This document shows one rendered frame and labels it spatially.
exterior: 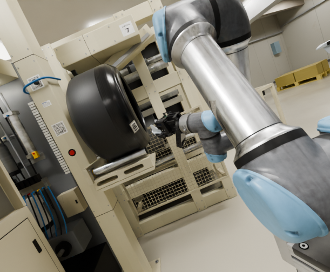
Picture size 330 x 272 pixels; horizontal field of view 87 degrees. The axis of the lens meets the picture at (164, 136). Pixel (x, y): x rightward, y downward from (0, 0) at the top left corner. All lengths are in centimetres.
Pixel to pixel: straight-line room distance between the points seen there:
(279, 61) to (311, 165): 1274
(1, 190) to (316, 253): 126
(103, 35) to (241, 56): 110
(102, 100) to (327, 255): 88
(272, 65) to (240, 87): 1210
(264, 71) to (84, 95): 1123
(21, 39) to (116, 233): 129
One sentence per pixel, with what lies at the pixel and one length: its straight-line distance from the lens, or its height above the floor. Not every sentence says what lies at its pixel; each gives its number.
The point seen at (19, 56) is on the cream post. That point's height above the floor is 167.
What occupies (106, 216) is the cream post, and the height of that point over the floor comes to 60.
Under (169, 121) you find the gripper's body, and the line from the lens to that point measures 69.
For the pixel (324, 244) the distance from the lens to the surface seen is 49.
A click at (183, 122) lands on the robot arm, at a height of 100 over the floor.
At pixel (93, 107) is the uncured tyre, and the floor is 122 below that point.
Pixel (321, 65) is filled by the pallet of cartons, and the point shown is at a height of 40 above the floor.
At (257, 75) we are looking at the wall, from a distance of 1130.
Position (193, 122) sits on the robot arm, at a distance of 61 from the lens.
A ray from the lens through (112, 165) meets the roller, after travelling 106.
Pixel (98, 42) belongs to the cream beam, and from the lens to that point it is 147.
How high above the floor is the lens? 107
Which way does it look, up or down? 8 degrees down
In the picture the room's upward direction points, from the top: 24 degrees counter-clockwise
